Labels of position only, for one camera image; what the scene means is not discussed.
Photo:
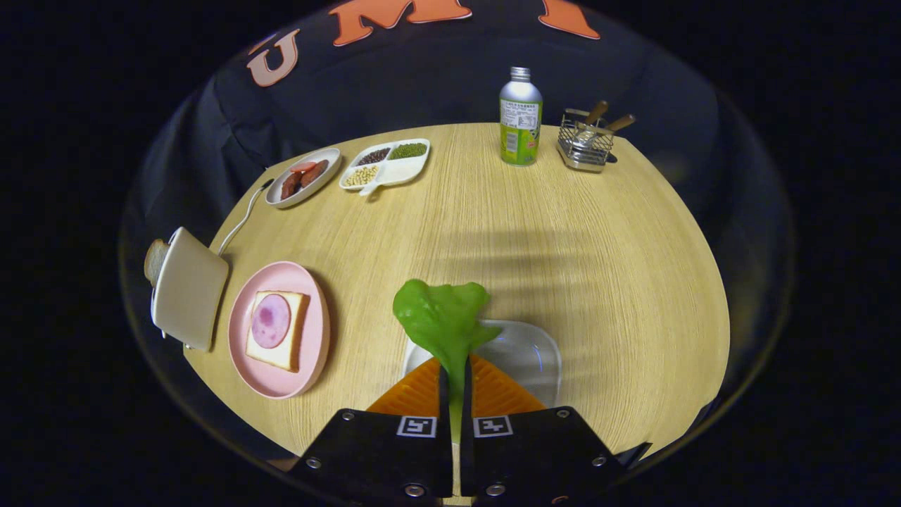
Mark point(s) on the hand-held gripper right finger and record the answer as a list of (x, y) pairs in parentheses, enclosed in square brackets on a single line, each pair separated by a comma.
[(467, 458)]

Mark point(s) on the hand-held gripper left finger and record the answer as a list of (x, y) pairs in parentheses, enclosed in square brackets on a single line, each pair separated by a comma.
[(443, 458)]

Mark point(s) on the green lettuce leaf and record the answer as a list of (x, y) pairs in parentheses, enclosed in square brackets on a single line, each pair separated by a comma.
[(440, 317)]

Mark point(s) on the toasted bread slice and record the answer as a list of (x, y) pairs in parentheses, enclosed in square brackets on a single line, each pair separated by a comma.
[(155, 260)]

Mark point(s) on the white square plate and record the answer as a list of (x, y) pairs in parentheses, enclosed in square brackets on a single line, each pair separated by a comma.
[(524, 352)]

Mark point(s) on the pink round plate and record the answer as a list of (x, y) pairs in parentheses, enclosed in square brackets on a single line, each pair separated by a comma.
[(274, 384)]

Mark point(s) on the bread slice under ham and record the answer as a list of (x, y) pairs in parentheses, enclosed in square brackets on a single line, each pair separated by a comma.
[(292, 345)]

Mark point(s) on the pink ham slice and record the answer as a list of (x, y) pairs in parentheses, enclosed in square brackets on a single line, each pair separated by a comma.
[(271, 320)]

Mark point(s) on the white divided dish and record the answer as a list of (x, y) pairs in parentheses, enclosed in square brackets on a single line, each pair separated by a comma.
[(405, 170)]

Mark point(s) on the pile of yellow soybeans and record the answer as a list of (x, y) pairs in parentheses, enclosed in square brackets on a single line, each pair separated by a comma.
[(361, 176)]

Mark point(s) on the white toaster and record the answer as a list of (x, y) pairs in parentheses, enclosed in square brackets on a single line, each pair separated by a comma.
[(190, 289)]

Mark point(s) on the pile of green beans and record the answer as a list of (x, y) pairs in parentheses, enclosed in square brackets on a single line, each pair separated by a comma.
[(408, 151)]

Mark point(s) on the pile of dark beans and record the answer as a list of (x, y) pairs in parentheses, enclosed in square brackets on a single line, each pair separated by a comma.
[(374, 156)]

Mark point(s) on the grey round plate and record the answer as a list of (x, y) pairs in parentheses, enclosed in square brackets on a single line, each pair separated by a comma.
[(274, 198)]

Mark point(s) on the reddish brown meat piece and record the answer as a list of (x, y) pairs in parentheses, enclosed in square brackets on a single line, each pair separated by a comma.
[(290, 186), (314, 172)]

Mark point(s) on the pink sausage slice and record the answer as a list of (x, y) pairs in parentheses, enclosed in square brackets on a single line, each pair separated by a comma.
[(303, 167)]

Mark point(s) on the green and silver bottle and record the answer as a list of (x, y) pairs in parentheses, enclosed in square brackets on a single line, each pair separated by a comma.
[(521, 134)]

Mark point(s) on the black backdrop cloth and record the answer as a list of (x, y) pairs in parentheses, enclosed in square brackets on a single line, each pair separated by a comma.
[(436, 84)]

